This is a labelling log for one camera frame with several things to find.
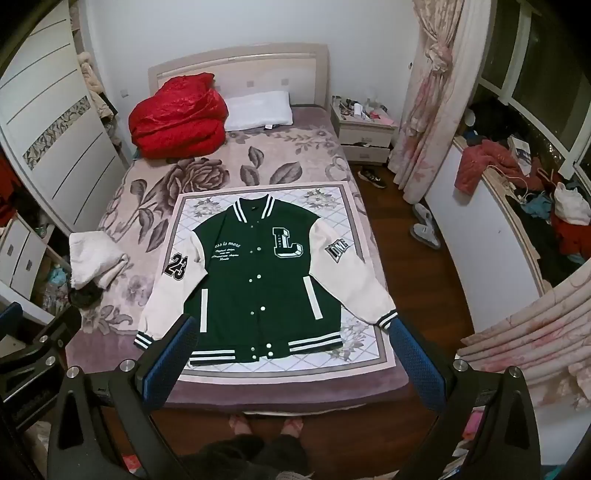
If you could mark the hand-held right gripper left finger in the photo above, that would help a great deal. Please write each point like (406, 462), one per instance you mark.
(171, 360)

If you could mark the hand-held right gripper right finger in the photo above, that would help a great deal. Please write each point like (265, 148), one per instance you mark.
(415, 360)

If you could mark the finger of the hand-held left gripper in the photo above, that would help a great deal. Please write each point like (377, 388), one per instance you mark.
(51, 339)
(10, 319)

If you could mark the green varsity jacket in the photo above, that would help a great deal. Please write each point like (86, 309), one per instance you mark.
(258, 286)

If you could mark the pile of mixed clothes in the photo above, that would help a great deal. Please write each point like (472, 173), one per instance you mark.
(563, 244)

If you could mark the dark cloth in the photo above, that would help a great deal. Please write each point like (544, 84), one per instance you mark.
(85, 295)

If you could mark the white drawer cabinet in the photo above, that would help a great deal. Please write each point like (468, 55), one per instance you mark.
(23, 258)

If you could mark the white towel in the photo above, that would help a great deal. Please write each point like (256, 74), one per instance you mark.
(92, 258)

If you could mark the pink floral loose curtain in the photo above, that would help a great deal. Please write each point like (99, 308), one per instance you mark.
(531, 332)

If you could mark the white slipper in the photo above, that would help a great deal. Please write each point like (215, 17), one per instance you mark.
(425, 236)
(422, 214)

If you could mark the person's legs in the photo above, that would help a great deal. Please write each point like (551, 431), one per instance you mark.
(249, 457)

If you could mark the white quilted floral mat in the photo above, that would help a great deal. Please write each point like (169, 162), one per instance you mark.
(221, 205)

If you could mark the white wardrobe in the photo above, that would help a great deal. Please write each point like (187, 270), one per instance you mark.
(55, 138)

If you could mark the black sneaker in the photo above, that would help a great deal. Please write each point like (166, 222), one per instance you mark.
(371, 178)

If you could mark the mauve floral bed blanket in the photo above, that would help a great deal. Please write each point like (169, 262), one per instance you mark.
(207, 170)

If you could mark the red garment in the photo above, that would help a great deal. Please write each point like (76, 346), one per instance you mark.
(485, 164)

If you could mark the white bag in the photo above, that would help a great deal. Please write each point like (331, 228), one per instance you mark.
(572, 205)

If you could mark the white nightstand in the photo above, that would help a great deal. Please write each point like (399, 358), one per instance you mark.
(364, 134)

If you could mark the red quilt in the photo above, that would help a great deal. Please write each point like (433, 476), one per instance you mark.
(175, 120)

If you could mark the pink floral tied curtain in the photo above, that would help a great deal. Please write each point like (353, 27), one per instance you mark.
(429, 115)

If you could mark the beige plush toy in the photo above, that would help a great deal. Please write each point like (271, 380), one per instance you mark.
(92, 83)

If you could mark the cluster of small toiletries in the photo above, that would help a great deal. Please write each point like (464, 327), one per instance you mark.
(360, 110)

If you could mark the white pillow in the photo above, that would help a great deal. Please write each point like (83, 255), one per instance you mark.
(258, 110)

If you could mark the beige bed headboard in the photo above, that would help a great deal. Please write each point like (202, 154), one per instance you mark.
(240, 69)

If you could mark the window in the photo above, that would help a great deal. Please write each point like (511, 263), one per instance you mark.
(545, 60)

